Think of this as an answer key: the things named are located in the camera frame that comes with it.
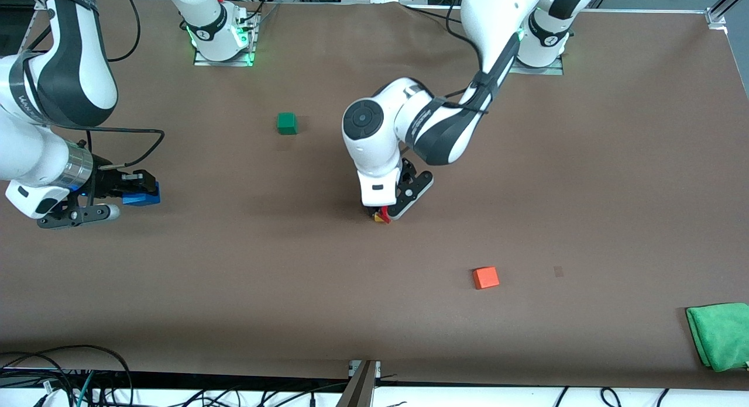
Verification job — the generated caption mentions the orange cube block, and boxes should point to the orange cube block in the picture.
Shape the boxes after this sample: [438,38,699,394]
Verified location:
[473,267,500,290]

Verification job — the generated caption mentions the black base power cable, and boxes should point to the black base power cable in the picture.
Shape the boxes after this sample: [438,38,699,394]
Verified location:
[403,4,454,23]

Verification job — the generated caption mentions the black looped floor cable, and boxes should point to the black looped floor cable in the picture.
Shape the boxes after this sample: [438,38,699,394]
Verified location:
[0,345,134,407]

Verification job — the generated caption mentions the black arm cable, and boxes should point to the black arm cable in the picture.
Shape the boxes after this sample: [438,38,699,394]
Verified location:
[444,1,492,115]
[76,0,166,171]

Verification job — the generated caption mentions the blue cube block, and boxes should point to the blue cube block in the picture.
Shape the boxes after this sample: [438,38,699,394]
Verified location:
[122,183,161,206]

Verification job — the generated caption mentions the green folded cloth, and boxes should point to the green folded cloth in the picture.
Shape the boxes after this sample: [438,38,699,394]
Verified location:
[686,303,749,372]

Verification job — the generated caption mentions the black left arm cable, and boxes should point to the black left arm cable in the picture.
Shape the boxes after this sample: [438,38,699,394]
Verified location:
[444,1,492,115]

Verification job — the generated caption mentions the aluminium frame profile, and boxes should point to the aluminium frame profile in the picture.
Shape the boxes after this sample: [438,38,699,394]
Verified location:
[335,360,380,407]

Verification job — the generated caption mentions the green floor cable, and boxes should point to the green floor cable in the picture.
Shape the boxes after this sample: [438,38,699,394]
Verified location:
[75,371,95,407]

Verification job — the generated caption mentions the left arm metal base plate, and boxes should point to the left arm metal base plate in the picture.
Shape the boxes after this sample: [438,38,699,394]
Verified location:
[508,55,564,76]

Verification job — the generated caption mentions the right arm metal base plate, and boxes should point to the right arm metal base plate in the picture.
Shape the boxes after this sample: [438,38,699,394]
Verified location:
[193,9,261,67]

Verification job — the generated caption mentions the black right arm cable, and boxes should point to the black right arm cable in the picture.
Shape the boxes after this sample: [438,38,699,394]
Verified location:
[76,0,166,171]

